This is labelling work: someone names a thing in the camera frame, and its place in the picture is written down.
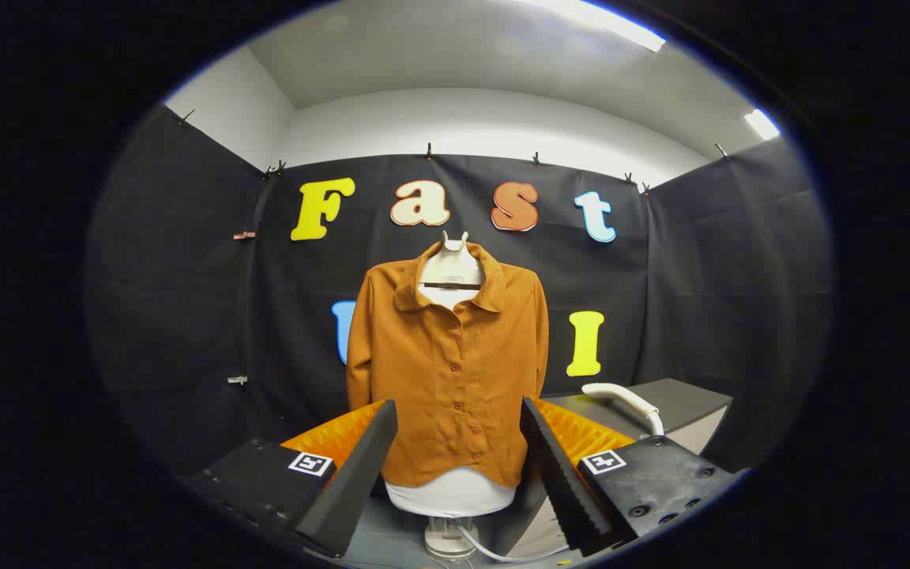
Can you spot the grey cabinet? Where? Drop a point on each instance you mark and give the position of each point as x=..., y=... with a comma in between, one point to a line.
x=684, y=399

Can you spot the white mannequin stand base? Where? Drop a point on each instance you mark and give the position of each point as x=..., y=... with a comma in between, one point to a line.
x=449, y=541

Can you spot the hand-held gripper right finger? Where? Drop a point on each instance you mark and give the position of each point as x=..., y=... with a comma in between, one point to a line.
x=562, y=474

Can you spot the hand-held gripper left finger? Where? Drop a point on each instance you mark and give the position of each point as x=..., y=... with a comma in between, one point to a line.
x=352, y=482

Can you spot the white mannequin torso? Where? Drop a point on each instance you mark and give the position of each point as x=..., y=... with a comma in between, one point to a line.
x=451, y=494

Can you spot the black backdrop cloth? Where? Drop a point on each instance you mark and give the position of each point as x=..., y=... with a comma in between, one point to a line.
x=660, y=276

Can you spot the small ceiling light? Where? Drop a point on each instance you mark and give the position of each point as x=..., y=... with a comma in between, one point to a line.
x=761, y=124

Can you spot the long ceiling light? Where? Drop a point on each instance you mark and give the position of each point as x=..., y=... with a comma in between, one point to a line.
x=621, y=24

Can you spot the orange button-up shirt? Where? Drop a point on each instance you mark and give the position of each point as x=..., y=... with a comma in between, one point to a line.
x=439, y=379

